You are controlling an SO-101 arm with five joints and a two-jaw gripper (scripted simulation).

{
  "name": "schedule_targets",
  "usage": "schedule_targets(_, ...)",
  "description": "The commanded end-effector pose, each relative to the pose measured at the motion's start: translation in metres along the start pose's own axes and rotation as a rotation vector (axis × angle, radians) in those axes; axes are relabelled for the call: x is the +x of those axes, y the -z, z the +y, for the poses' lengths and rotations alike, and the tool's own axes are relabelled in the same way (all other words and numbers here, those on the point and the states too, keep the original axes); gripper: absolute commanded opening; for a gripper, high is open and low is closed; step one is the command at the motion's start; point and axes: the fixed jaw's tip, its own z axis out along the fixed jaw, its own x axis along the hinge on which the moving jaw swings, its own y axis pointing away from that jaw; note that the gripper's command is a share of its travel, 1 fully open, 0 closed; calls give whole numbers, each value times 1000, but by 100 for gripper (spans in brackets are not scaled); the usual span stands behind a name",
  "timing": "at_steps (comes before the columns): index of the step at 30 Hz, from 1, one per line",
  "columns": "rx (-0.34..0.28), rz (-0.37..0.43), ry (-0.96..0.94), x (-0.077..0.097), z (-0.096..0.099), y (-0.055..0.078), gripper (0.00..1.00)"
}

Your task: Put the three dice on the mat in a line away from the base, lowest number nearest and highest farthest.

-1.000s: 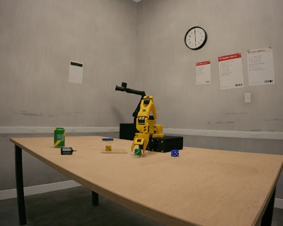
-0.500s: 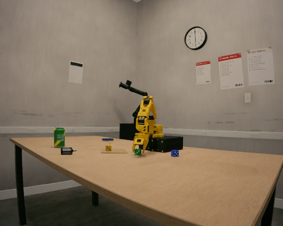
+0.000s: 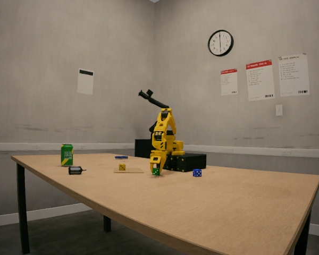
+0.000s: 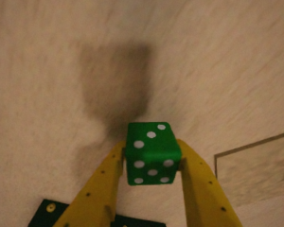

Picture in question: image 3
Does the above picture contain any green die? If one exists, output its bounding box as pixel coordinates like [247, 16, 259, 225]
[153, 168, 160, 175]

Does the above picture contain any green soda can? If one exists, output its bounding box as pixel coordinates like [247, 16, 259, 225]
[61, 143, 73, 167]

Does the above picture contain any blue die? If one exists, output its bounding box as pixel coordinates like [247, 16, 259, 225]
[193, 169, 202, 177]

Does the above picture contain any yellow die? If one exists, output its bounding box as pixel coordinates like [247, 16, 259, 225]
[119, 164, 125, 171]

